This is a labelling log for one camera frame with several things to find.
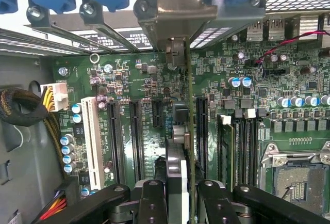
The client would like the long black expansion slot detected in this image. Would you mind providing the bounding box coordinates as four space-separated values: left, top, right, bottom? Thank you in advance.
195 97 210 179
106 100 126 186
128 99 145 183

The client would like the black PC case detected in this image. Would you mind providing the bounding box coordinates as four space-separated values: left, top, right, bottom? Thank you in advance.
0 0 330 224

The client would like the short black expansion slot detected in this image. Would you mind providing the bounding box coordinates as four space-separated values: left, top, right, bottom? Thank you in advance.
151 99 164 129

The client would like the metal slot cover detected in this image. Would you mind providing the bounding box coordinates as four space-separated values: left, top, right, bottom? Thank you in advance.
26 4 116 55
79 1 140 52

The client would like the black sleeved cable bundle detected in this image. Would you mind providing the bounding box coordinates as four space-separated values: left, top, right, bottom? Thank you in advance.
0 87 67 174

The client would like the black RAM slot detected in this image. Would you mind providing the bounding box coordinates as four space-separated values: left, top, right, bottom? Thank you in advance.
234 115 246 187
245 109 259 187

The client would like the white power connector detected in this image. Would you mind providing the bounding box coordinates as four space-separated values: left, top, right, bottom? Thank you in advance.
40 82 70 113

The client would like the black label sticker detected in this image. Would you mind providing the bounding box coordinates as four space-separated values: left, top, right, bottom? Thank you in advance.
74 28 153 51

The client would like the RAM stick with dark chips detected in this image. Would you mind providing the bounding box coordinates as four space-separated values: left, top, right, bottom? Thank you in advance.
217 114 235 191

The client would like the red and black wire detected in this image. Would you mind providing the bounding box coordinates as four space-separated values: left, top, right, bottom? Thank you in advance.
254 29 330 65

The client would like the silver port block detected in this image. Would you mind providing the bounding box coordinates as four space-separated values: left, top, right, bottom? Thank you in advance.
246 19 264 42
268 18 286 41

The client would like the white expansion slot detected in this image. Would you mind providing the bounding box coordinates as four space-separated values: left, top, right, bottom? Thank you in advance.
80 95 105 191

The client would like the CPU socket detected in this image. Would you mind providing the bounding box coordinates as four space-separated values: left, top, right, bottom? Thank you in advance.
259 141 330 217

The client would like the green motherboard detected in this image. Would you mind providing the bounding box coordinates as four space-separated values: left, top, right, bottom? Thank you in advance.
51 14 330 224

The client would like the red orange wire bundle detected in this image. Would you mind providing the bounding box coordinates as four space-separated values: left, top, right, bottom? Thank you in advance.
38 195 68 221

